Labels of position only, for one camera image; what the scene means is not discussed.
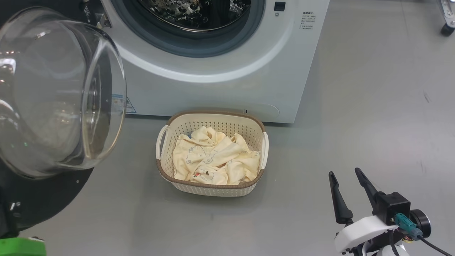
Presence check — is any pale yellow bear print garment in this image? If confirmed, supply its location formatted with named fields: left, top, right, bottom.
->
left=173, top=126, right=231, bottom=185

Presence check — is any white front-load washing machine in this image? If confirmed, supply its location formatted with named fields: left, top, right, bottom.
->
left=80, top=0, right=331, bottom=124

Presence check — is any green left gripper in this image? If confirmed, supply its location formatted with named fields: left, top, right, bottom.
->
left=0, top=237, right=47, bottom=256

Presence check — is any metal door hinge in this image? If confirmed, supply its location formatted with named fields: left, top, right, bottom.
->
left=93, top=13, right=113, bottom=29

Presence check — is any glass washing machine door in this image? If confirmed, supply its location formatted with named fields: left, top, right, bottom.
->
left=0, top=0, right=128, bottom=240

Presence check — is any blue energy label sticker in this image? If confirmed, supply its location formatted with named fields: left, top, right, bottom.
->
left=112, top=94, right=137, bottom=114

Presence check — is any thin black camera cable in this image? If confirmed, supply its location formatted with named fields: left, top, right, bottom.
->
left=418, top=235, right=455, bottom=256

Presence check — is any cream perforated laundry basket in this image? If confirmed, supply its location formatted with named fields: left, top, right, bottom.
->
left=156, top=110, right=269, bottom=197

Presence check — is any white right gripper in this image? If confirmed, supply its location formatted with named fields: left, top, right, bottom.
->
left=328, top=167, right=399, bottom=255

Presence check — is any teal cable connector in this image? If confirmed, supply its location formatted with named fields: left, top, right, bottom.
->
left=394, top=213, right=424, bottom=241

